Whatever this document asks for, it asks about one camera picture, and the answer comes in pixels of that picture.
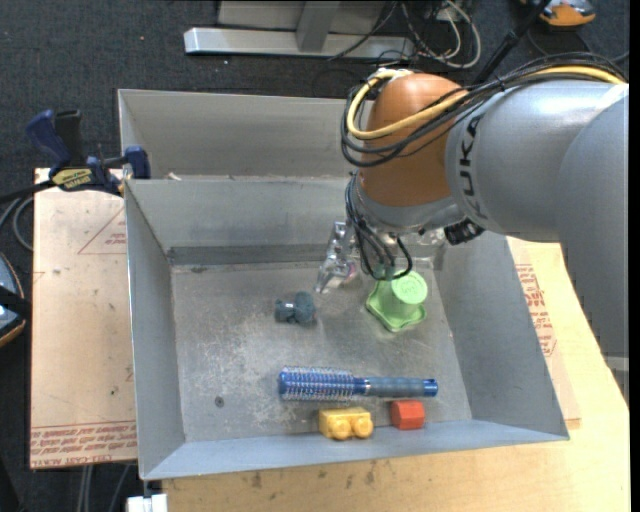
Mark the dark blue-grey toy animal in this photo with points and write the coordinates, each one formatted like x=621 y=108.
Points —
x=296 y=309

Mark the brown cardboard board, red print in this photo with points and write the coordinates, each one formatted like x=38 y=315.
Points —
x=80 y=310

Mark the grey metal bin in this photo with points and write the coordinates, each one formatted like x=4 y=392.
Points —
x=240 y=350

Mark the black cylinder on white bracket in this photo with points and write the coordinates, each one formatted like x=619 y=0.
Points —
x=462 y=232

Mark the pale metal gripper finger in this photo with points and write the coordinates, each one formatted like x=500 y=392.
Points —
x=324 y=280
x=344 y=277

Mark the yellow toy building block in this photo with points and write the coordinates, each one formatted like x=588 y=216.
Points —
x=345 y=424

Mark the blue round hairbrush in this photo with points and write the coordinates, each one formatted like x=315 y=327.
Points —
x=325 y=384

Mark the light green plastic cup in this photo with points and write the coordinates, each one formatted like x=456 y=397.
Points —
x=397 y=305

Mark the red-orange block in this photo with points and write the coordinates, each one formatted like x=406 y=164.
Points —
x=407 y=415

